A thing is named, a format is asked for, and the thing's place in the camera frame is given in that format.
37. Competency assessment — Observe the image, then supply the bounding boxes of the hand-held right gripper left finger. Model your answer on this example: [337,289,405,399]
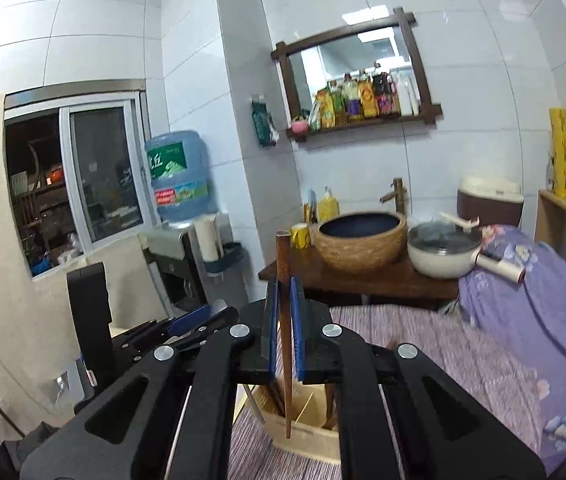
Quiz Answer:
[19,277,281,480]

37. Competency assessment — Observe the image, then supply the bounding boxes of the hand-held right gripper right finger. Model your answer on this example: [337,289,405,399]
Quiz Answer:
[290,277,548,480]

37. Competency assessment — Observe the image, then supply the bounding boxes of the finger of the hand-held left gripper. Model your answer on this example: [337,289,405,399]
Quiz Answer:
[113,304,211,358]
[175,306,240,353]

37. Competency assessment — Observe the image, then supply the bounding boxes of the brown wooden chopstick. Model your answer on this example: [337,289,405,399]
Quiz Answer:
[276,230,296,440]

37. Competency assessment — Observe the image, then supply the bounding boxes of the cream plastic utensil holder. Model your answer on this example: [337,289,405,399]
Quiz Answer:
[250,382,342,466]

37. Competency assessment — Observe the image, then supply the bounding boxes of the grey water dispenser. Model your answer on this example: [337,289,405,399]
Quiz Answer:
[138,225,210,322]

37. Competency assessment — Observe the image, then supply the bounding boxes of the dark wooden counter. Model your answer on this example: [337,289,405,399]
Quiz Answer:
[258,247,460,311]

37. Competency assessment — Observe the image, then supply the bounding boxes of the stack of white paper cups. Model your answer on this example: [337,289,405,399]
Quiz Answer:
[194,212,224,264]

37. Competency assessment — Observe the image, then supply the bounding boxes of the yellow cup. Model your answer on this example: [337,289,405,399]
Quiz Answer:
[290,222,312,250]

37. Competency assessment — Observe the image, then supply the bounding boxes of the woven brown wash basin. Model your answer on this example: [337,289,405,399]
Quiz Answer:
[315,210,408,274]

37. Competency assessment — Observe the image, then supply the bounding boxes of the blue yellow tube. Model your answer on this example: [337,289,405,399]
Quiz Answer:
[304,187,319,224]

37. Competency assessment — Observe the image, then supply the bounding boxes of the yellow soap bottle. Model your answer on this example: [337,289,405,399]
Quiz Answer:
[318,186,340,222]

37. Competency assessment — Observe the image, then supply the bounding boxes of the sliding window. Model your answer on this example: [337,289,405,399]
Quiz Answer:
[4,79,162,281]

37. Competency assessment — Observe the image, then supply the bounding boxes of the blue water bottle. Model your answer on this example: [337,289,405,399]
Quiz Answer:
[144,130,219,224]

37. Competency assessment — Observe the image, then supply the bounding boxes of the bronze faucet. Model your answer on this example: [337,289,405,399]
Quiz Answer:
[379,176,408,215]

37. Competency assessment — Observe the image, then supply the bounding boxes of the white spatula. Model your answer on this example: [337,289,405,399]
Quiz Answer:
[438,210,480,234]

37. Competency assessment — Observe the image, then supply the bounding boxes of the green packet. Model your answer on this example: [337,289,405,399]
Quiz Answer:
[250,94,280,149]

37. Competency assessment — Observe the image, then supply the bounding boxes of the brown cream rice cooker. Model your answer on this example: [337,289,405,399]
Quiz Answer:
[457,175,524,229]

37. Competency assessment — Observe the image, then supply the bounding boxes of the row of colourful bottles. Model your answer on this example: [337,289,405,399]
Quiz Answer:
[309,62,421,130]

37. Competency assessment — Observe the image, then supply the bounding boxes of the purple floral bedsheet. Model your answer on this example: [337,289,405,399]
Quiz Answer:
[458,224,566,476]

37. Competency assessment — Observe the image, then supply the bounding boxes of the wooden framed mirror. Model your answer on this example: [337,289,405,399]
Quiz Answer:
[270,7,442,143]

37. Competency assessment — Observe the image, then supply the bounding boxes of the tall yellow box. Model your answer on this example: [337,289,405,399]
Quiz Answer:
[549,106,566,200]

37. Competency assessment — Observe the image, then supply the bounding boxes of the teal wall holder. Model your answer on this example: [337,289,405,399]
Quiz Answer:
[202,241,244,279]

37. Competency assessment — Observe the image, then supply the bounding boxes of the white pan with handle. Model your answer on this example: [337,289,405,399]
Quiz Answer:
[407,222,526,284]

